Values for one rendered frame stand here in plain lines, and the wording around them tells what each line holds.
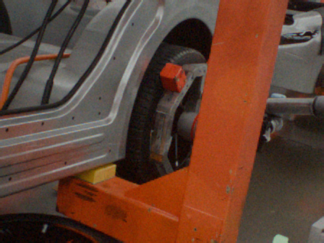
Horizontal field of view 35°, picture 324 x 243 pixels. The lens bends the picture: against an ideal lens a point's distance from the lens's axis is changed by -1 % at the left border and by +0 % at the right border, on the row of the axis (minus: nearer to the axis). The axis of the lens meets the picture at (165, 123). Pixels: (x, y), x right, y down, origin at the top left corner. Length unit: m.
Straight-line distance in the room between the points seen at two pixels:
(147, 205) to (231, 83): 0.53
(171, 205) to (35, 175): 0.46
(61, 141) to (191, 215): 0.48
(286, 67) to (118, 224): 3.09
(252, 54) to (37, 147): 0.69
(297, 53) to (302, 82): 0.29
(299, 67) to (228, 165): 3.20
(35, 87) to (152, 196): 0.59
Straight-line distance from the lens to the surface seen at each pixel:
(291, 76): 4.71
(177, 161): 2.45
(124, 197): 1.81
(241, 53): 1.53
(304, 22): 4.74
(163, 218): 1.74
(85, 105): 1.75
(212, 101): 1.57
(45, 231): 1.96
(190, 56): 2.25
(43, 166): 1.64
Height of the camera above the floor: 1.38
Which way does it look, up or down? 14 degrees down
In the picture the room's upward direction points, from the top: 10 degrees clockwise
